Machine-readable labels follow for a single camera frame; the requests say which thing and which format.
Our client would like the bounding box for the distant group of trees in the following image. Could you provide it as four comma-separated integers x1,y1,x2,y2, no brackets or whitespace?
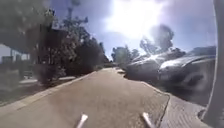
110,44,141,67

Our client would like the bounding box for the dark parked car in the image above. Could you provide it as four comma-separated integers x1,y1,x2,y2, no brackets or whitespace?
123,49,186,84

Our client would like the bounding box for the brown paved path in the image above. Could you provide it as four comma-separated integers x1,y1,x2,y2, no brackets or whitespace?
0,67,171,128

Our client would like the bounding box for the row of trees and bushes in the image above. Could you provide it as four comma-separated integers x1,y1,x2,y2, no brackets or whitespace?
0,0,111,86

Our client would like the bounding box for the tall tree behind cars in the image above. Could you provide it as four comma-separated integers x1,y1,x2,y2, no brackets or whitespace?
139,23,176,56

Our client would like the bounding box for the robot's own part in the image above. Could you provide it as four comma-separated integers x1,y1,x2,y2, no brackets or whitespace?
76,113,90,128
141,112,155,128

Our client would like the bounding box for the silver car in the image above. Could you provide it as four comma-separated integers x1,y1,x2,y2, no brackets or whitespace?
157,45,218,103

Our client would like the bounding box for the planted ground strip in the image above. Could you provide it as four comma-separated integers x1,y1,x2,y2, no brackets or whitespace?
0,71,79,106

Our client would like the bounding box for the pale concrete kerb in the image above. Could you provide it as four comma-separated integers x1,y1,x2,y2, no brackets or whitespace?
0,70,98,118

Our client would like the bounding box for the tall grey pole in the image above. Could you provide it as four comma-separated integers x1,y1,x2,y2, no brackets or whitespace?
199,0,224,128

